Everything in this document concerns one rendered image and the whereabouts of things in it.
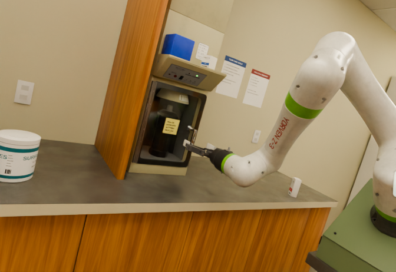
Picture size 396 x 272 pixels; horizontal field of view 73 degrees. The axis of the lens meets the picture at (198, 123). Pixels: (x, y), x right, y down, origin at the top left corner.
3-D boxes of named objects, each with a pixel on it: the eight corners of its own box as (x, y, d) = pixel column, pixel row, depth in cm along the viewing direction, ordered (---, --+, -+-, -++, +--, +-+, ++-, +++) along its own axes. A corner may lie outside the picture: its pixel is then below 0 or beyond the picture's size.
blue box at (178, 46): (160, 53, 120) (165, 33, 119) (179, 60, 126) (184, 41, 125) (170, 54, 112) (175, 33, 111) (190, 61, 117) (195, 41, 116)
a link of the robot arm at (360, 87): (435, 143, 91) (347, 16, 83) (435, 177, 81) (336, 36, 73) (393, 152, 101) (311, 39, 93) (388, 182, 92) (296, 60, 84)
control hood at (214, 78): (152, 75, 121) (157, 53, 120) (208, 91, 139) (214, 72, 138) (162, 77, 112) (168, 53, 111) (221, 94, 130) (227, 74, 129)
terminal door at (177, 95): (132, 162, 126) (153, 79, 122) (187, 167, 143) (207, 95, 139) (132, 163, 125) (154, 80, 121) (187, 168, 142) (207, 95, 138)
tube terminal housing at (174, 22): (114, 154, 147) (148, 13, 138) (165, 159, 165) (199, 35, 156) (128, 172, 126) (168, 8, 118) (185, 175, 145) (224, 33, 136)
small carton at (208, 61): (200, 66, 128) (203, 54, 128) (206, 69, 132) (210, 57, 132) (207, 68, 125) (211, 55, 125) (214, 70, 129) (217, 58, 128)
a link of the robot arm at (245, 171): (240, 171, 93) (243, 196, 97) (267, 157, 98) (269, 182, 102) (217, 157, 104) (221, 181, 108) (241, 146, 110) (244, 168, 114)
